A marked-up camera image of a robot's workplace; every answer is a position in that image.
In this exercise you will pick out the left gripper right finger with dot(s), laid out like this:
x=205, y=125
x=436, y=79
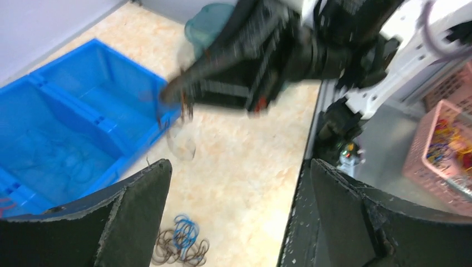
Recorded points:
x=365, y=226

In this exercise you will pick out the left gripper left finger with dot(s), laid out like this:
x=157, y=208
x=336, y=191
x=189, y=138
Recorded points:
x=116, y=226

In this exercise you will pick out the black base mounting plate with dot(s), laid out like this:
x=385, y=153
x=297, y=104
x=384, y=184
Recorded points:
x=304, y=242

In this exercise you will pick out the pink perforated plastic basket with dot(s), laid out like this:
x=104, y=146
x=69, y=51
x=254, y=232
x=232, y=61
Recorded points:
x=439, y=158

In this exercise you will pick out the blue three-compartment plastic bin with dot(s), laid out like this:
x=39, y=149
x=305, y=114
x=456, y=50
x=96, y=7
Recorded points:
x=75, y=125

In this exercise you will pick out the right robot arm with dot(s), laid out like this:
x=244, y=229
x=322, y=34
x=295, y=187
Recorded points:
x=355, y=25

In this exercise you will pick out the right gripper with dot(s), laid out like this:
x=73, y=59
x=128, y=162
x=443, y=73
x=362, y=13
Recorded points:
x=262, y=48

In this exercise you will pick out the teal translucent plastic tray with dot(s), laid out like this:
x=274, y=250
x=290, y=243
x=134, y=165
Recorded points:
x=205, y=26

